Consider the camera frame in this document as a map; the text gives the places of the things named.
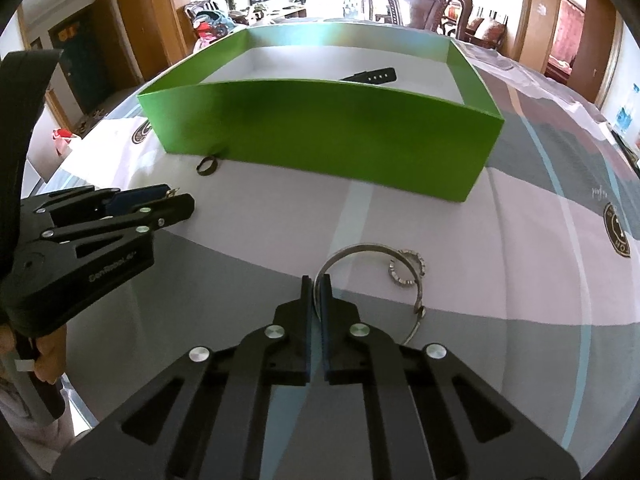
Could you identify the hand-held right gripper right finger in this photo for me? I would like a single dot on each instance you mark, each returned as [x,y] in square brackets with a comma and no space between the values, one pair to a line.
[326,320]

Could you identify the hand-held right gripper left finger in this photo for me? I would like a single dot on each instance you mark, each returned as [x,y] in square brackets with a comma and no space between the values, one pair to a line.
[295,340]

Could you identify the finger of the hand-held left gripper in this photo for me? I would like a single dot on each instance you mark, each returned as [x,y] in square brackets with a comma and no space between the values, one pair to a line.
[135,199]
[150,217]

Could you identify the silver bangle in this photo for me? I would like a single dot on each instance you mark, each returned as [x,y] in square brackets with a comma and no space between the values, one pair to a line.
[357,247]

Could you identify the green cardboard box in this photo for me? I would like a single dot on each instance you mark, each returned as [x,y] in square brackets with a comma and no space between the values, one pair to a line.
[325,130]

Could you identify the person's left hand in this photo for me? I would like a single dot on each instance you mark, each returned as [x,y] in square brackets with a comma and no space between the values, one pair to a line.
[50,355]

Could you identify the pair of shoes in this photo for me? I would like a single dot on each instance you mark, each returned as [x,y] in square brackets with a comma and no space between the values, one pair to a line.
[90,120]

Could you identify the dark entrance door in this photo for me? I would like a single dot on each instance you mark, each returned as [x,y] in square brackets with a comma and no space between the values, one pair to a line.
[75,75]

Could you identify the pile of clothes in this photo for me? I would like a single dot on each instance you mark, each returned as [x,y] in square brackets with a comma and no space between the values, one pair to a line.
[212,22]

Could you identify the wooden television cabinet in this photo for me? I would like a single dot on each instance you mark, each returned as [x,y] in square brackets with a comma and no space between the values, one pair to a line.
[282,11]

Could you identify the dark carved wooden chair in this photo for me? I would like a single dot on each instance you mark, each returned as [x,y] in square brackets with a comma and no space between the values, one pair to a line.
[420,5]

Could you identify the wooden sofa with cushions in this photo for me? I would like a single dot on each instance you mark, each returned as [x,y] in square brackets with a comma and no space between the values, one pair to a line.
[487,30]

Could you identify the black flat device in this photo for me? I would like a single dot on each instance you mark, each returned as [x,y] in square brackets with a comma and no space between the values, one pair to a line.
[629,147]

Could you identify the clear water bottle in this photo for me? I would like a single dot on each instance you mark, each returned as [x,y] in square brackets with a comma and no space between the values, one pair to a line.
[625,119]

